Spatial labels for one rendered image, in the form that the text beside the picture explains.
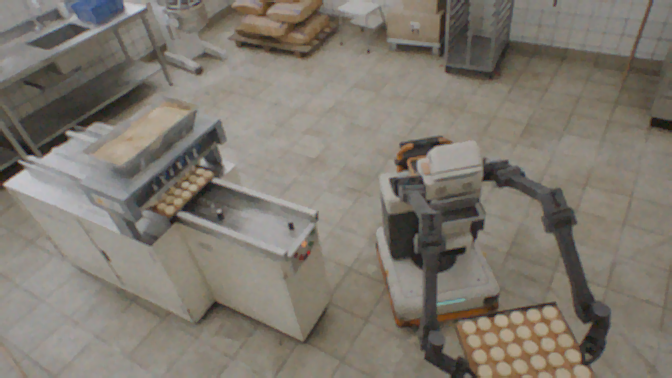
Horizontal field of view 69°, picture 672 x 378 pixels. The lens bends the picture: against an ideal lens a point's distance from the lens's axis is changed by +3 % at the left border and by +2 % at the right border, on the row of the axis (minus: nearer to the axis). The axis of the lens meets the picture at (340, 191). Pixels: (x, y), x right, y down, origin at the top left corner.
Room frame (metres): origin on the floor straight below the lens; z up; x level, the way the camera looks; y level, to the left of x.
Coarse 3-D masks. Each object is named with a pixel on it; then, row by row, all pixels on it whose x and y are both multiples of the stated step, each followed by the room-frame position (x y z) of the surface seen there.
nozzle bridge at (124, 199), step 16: (192, 128) 2.28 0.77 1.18; (208, 128) 2.25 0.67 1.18; (176, 144) 2.14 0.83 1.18; (192, 144) 2.14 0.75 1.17; (208, 144) 2.29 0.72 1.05; (160, 160) 2.02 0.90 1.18; (192, 160) 2.16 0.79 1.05; (96, 176) 1.96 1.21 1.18; (112, 176) 1.94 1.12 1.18; (144, 176) 1.91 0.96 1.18; (176, 176) 2.04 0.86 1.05; (96, 192) 1.86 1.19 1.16; (112, 192) 1.82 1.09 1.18; (128, 192) 1.80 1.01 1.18; (144, 192) 1.92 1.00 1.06; (160, 192) 1.94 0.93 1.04; (112, 208) 1.83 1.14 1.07; (128, 208) 1.75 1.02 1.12; (144, 208) 1.84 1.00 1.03; (128, 224) 1.81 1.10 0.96
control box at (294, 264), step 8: (312, 224) 1.73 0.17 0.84; (304, 232) 1.69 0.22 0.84; (304, 240) 1.64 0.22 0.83; (312, 240) 1.69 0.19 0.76; (296, 248) 1.59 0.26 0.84; (304, 248) 1.63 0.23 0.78; (312, 248) 1.68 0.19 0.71; (288, 256) 1.54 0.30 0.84; (288, 264) 1.55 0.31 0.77; (296, 264) 1.56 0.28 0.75
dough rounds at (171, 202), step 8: (200, 168) 2.27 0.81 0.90; (192, 176) 2.18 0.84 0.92; (200, 176) 2.19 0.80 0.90; (208, 176) 2.16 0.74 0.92; (184, 184) 2.11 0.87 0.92; (192, 184) 2.11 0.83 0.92; (200, 184) 2.11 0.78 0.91; (176, 192) 2.05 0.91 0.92; (184, 192) 2.04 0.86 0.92; (192, 192) 2.05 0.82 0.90; (160, 200) 2.03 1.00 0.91; (168, 200) 2.00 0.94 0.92; (176, 200) 1.99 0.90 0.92; (184, 200) 2.00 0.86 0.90; (152, 208) 1.97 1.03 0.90; (160, 208) 1.94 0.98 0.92; (168, 208) 1.93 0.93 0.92; (176, 208) 1.94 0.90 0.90; (168, 216) 1.89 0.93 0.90
